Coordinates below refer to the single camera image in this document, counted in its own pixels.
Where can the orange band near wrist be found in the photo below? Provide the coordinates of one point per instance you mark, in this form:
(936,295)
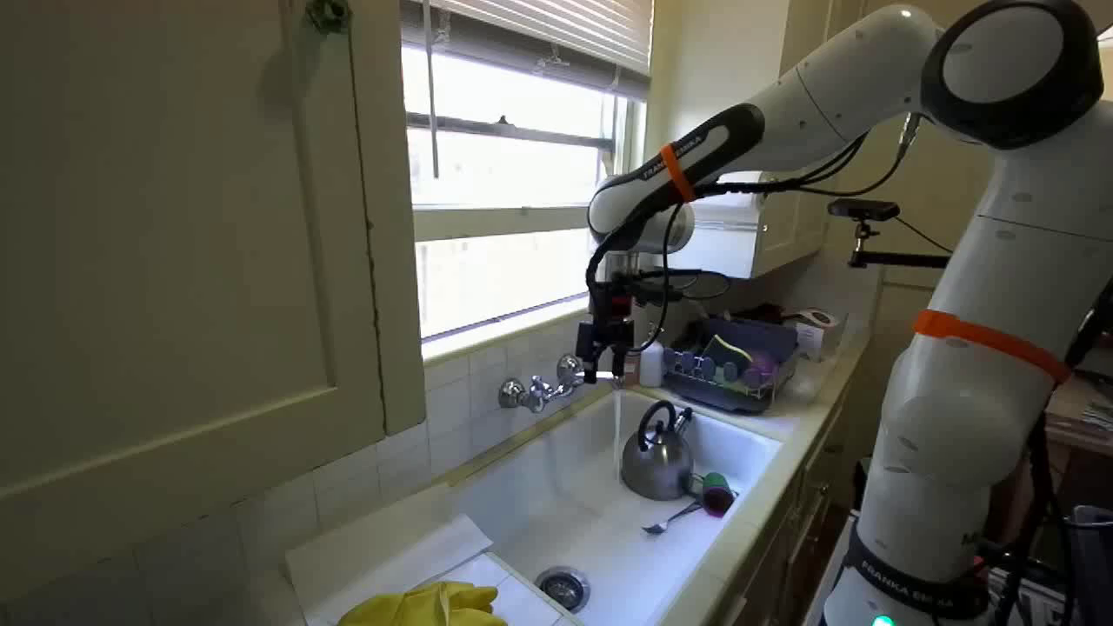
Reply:
(677,171)

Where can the yellow rubber gloves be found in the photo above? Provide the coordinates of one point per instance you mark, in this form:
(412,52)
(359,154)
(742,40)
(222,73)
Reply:
(424,606)

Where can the metal sink drain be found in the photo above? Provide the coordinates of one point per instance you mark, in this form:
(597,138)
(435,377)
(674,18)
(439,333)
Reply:
(564,588)

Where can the window blind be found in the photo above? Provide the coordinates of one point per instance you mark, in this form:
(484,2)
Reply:
(543,36)

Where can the white ceramic sink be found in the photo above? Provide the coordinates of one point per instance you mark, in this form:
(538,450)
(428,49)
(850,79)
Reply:
(602,508)

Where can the chrome faucet body with spout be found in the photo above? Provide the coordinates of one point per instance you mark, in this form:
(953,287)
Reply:
(556,394)

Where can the white soap dispenser bottle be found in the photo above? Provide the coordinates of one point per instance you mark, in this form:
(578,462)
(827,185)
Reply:
(653,365)

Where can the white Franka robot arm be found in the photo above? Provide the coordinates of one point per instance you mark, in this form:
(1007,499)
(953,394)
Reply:
(985,438)

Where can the orange band on lower arm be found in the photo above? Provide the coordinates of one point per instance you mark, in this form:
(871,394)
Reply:
(985,336)

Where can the cream cabinet door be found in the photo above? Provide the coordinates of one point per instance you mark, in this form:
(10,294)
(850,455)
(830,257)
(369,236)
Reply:
(175,265)

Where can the green knob ornament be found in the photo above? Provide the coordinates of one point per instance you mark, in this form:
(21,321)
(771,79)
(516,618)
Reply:
(330,15)

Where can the black camera on tripod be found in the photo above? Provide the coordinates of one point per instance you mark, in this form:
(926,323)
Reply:
(866,212)

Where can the cream window frame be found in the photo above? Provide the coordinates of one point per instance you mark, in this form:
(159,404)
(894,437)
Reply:
(510,220)

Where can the white wall cabinet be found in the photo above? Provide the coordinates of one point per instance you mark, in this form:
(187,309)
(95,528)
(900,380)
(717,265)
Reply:
(752,228)

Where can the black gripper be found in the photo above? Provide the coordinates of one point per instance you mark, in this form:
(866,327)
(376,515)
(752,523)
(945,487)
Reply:
(612,309)

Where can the dish rack with dishes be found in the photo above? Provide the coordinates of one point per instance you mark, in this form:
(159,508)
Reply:
(732,365)

